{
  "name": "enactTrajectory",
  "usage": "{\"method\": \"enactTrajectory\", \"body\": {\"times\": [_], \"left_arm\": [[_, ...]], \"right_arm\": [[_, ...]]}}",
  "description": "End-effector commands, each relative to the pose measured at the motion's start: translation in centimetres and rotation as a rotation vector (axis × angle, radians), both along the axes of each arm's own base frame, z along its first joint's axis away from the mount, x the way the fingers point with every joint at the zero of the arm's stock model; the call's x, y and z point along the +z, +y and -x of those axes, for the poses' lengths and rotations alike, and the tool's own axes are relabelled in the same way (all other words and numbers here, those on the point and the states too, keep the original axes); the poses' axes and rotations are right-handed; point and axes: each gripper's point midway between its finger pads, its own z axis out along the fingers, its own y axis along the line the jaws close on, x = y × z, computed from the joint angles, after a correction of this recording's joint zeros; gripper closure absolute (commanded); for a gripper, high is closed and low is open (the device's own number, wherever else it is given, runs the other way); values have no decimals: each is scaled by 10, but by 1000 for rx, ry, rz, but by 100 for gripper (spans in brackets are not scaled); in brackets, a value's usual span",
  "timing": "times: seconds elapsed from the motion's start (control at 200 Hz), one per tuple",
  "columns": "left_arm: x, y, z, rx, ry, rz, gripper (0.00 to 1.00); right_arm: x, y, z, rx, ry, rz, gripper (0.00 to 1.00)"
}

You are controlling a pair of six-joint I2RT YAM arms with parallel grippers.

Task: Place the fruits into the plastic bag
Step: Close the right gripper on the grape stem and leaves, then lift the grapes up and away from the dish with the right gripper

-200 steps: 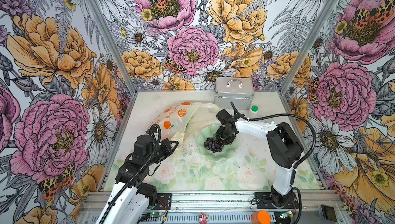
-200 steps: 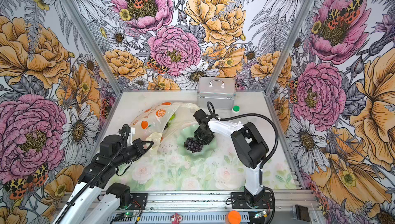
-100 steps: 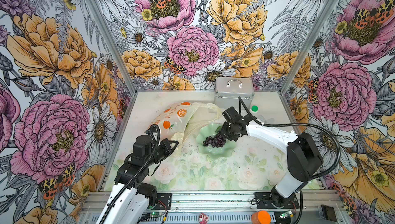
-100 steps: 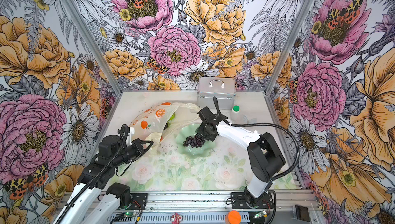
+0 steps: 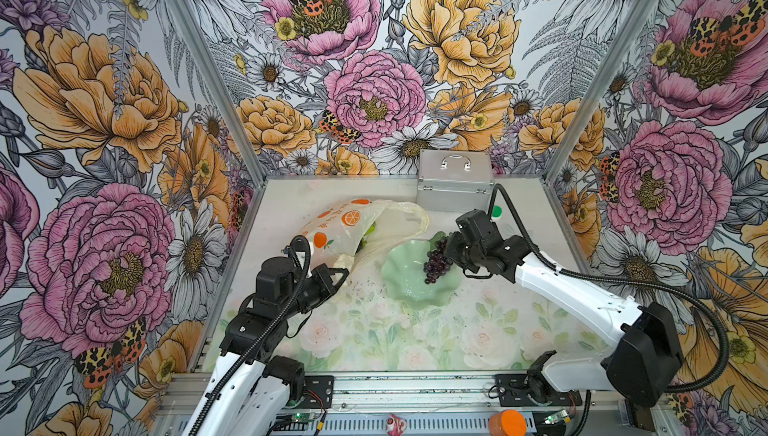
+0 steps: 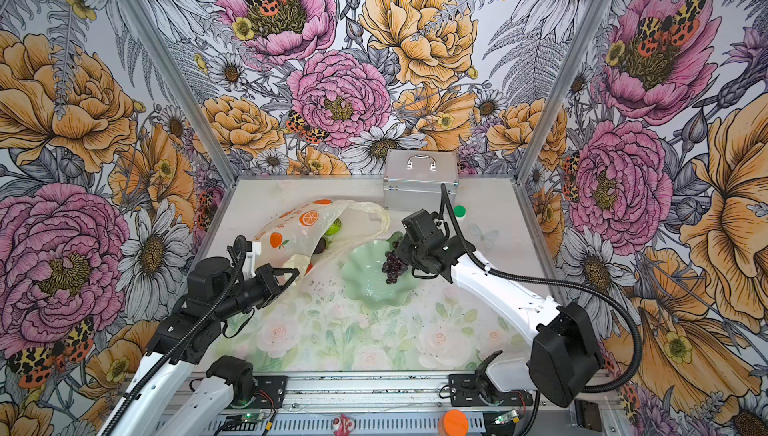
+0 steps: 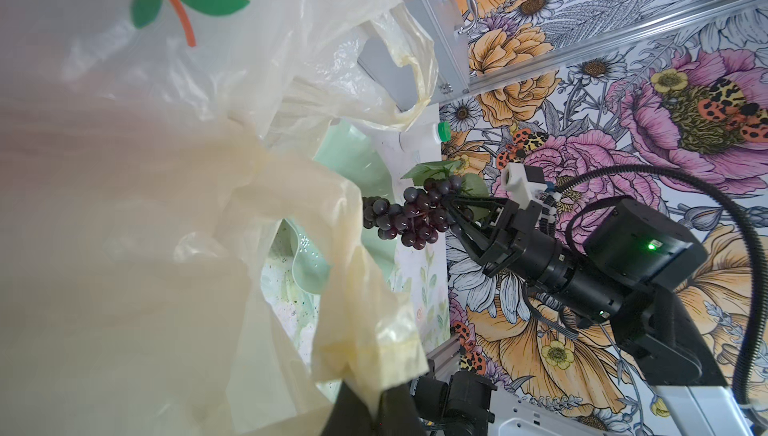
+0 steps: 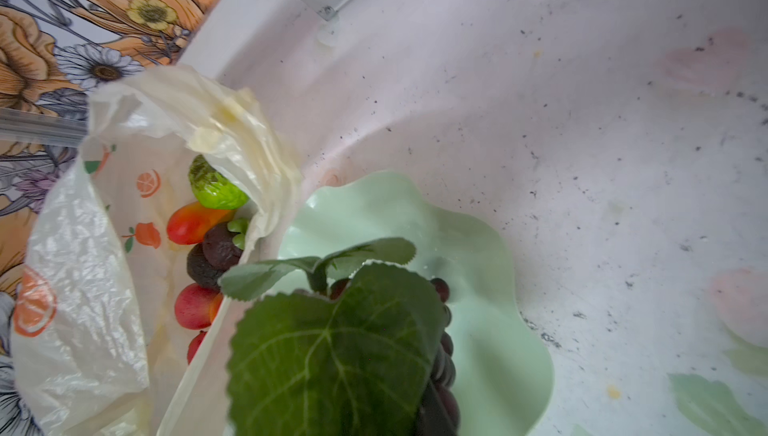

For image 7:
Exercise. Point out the light green wavy plate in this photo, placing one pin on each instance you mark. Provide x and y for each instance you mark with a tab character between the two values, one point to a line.
348	152

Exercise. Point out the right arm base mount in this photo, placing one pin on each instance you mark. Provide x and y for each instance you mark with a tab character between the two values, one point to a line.
460	406

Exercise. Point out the cream translucent plastic bag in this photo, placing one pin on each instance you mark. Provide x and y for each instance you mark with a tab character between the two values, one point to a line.
173	259

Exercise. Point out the silver aluminium case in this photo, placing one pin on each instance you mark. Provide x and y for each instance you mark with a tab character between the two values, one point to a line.
449	23

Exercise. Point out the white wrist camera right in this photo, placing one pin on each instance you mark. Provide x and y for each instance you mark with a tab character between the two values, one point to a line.
523	184

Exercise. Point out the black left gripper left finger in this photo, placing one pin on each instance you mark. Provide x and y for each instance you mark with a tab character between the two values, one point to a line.
349	416

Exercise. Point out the white bottle green cap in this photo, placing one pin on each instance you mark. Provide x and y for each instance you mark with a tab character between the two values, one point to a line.
418	137

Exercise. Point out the green leaf grape bunch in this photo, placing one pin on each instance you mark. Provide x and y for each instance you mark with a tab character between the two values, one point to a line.
430	207

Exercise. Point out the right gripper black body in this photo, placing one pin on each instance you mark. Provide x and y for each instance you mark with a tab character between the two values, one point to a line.
520	240

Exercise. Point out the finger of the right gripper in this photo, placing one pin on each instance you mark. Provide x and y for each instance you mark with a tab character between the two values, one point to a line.
460	202
475	225

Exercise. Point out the aluminium corner post right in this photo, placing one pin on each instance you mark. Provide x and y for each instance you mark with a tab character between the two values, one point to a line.
690	14

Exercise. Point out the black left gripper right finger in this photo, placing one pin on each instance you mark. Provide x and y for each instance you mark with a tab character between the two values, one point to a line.
397	415

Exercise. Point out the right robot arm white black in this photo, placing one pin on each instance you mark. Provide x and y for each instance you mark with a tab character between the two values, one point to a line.
626	275

